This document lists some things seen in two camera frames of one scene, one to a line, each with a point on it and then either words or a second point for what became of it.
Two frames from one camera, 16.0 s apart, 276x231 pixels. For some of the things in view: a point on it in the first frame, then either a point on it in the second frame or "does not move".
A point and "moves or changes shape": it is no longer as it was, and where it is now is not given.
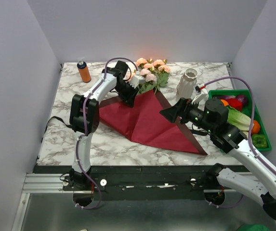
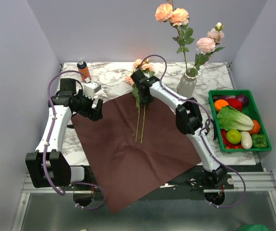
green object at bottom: [253, 227] does not move
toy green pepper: [259, 141] does not move
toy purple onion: [243, 98] does not move
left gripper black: [129, 98] → [90, 112]
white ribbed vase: [185, 88] does not move
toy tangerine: [256, 127] does not move
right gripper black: [181, 109] → [148, 100]
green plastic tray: [251, 108] does not move
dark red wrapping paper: [144, 121] moves or changes shape
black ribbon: [48, 123] moves or changes shape
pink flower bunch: [156, 72] → [144, 66]
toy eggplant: [220, 97] does not move
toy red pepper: [235, 103] does not move
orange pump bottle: [84, 70] does not move
